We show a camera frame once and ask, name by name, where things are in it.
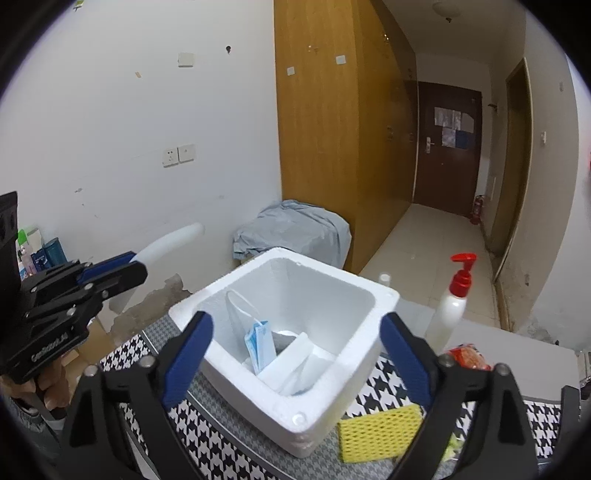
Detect blue face mask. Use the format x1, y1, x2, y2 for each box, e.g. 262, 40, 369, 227
226, 290, 278, 374

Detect tall wooden wardrobe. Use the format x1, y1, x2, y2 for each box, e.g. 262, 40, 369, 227
274, 0, 419, 273

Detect blue-grey covered box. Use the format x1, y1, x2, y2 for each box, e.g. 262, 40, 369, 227
232, 200, 352, 268

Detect wooden side door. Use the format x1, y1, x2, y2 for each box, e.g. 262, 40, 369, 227
489, 58, 533, 257

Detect red snack packet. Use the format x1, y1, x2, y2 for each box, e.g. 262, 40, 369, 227
441, 344, 492, 372

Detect white paper notices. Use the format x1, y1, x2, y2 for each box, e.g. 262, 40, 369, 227
434, 107, 474, 149

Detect white pump bottle red cap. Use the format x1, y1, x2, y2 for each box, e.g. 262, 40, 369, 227
424, 253, 477, 354

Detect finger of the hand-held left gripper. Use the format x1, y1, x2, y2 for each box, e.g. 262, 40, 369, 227
23, 251, 139, 291
28, 261, 148, 333

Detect dark brown entrance door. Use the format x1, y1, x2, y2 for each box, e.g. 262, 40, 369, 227
412, 80, 483, 217

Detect white plastic pipe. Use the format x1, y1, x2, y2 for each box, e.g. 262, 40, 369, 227
111, 223, 205, 315

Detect round ceiling lamp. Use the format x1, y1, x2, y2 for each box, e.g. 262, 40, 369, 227
431, 0, 462, 23

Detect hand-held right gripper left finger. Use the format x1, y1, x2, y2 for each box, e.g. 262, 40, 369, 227
59, 311, 214, 480

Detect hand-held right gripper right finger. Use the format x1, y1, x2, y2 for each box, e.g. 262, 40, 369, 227
380, 312, 540, 480

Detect person's left forearm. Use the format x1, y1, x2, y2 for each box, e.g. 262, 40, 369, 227
0, 397, 63, 464

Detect yellow mesh sponge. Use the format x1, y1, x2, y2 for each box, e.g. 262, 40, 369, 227
337, 405, 428, 463

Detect white foam box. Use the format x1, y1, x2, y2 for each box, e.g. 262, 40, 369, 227
168, 247, 400, 459

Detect person's left hand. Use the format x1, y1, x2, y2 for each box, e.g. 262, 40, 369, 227
0, 356, 83, 411

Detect black white houndstooth tablecloth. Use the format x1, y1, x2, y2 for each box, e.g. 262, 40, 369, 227
99, 318, 566, 480

